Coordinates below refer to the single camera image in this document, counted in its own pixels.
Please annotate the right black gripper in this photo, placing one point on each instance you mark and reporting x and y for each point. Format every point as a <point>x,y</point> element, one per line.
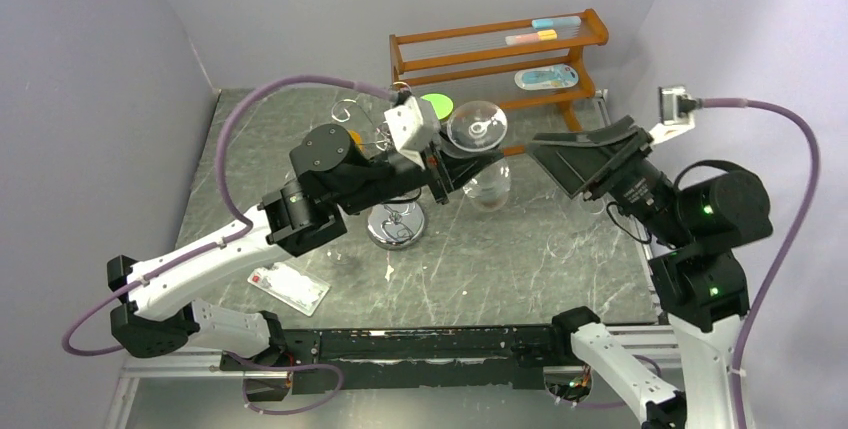
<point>619,165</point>

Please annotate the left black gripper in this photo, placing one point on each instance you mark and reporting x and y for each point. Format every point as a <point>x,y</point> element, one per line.
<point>459,169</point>

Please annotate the clear wine glass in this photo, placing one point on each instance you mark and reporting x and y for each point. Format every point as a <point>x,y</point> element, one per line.
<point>340,256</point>
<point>475,131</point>

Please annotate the green plastic wine glass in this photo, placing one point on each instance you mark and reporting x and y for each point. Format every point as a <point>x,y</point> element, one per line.
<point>442,104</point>

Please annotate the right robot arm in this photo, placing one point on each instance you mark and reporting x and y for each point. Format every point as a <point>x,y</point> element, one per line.
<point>700,284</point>

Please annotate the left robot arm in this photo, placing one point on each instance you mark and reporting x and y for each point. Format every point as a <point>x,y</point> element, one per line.
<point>160,308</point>

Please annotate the chrome wine glass rack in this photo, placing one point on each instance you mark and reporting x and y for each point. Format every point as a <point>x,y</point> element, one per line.
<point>391,226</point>

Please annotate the orange plastic wine glass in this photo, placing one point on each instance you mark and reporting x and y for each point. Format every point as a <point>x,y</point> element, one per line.
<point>357,139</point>

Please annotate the white blue blister pack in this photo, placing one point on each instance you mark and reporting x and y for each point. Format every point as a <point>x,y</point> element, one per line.
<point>559,76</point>

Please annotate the orange wooden shelf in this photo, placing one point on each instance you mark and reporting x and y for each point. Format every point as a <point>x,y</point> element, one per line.
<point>474,63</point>

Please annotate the white packaged card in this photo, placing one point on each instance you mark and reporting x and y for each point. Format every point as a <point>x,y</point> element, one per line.
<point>298,290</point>

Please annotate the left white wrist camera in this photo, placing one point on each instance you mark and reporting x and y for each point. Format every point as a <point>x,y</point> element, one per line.
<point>412,126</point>

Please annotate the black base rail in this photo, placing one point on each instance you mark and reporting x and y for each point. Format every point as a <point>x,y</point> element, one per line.
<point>518,356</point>

